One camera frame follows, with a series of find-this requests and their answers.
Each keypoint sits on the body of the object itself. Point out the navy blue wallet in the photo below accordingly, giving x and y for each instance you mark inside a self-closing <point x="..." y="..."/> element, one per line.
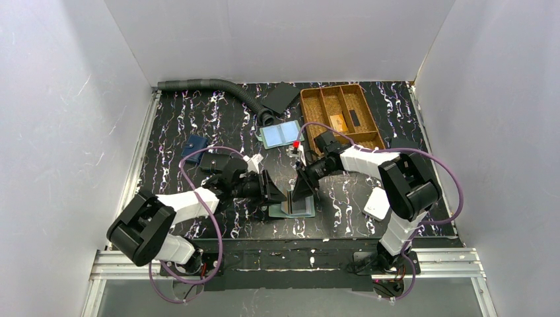
<point x="192" y="145"/>

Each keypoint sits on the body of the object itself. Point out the black card in tray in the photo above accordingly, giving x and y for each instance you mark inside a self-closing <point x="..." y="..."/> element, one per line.
<point x="355" y="118"/>

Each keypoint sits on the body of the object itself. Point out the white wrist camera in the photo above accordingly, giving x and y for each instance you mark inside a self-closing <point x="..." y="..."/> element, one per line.
<point x="253" y="162"/>
<point x="296" y="150"/>

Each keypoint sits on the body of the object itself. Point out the open mint card holder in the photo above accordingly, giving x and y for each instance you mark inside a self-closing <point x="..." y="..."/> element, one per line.
<point x="279" y="135"/>

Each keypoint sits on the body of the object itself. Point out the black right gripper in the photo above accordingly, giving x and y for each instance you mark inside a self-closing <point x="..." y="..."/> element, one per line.
<point x="310" y="176"/>

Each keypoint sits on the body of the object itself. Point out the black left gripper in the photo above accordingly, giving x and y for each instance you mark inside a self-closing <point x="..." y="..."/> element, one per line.
<point x="266" y="187"/>

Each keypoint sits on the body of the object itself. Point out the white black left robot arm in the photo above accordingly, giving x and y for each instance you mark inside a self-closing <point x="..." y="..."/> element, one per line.
<point x="142" y="230"/>

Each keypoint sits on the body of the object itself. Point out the white rectangular box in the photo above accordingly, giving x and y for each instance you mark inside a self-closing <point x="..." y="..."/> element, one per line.
<point x="377" y="205"/>

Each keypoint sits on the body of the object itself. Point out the mint green card holder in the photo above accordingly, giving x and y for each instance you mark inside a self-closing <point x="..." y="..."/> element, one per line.
<point x="291" y="209"/>

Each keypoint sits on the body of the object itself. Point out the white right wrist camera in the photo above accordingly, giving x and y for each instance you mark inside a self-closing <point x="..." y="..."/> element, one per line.
<point x="296" y="150"/>

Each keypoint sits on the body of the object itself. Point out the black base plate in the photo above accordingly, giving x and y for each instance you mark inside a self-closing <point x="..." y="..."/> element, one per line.
<point x="338" y="263"/>

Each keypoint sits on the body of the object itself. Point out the black flat pad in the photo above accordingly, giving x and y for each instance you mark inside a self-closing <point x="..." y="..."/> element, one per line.
<point x="281" y="97"/>

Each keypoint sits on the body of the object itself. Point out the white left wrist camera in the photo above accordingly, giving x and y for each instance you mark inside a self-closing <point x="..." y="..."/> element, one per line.
<point x="253" y="162"/>

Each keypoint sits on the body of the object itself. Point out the wicker divided tray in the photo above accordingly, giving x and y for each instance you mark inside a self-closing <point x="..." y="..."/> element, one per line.
<point x="345" y="109"/>

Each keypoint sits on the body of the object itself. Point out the black flat wallet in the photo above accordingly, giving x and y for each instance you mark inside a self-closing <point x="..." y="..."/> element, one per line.
<point x="403" y="144"/>

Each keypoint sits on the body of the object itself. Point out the orange card in tray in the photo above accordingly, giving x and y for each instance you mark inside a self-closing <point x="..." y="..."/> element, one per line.
<point x="338" y="123"/>

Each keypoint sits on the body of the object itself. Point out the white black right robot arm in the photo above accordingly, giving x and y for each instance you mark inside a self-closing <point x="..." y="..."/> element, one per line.
<point x="409" y="185"/>

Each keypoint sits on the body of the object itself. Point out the black snap wallet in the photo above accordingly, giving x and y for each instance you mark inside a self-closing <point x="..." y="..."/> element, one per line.
<point x="213" y="162"/>

